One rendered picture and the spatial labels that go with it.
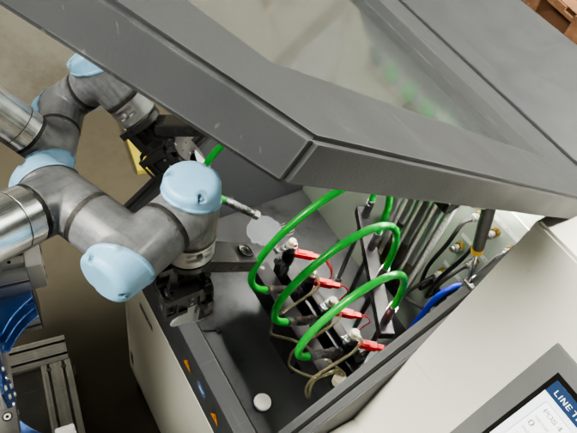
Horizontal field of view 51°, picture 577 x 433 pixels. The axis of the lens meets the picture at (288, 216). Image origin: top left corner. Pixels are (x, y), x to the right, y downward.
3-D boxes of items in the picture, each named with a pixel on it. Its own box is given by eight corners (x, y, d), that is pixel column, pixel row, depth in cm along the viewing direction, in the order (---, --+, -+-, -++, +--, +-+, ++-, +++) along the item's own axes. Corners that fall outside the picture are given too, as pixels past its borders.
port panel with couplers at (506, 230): (419, 280, 136) (474, 190, 112) (430, 274, 137) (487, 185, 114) (456, 326, 130) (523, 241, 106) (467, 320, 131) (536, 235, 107)
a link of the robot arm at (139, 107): (144, 80, 112) (134, 100, 106) (160, 99, 114) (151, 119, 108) (114, 100, 115) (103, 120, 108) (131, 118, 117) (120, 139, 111)
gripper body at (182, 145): (166, 164, 123) (125, 120, 117) (198, 145, 120) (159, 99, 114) (158, 186, 117) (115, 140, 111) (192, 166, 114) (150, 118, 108)
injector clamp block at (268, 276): (245, 300, 151) (252, 266, 139) (280, 285, 155) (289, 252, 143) (318, 420, 135) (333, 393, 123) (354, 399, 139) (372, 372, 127)
